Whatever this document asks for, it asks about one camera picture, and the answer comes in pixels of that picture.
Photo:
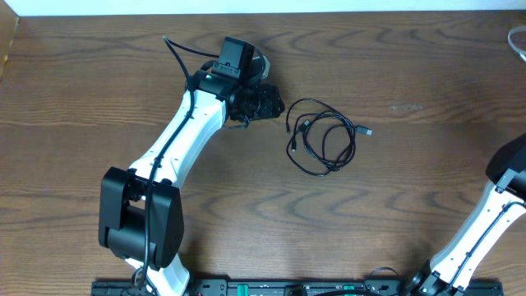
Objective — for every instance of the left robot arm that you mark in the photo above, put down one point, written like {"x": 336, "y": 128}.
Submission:
{"x": 140, "y": 208}

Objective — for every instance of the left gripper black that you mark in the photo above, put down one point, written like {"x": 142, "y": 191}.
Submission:
{"x": 271, "y": 107}

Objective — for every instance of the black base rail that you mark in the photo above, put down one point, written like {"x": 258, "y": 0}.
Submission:
{"x": 222, "y": 287}

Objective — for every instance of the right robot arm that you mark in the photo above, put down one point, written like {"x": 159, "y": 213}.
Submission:
{"x": 502, "y": 202}

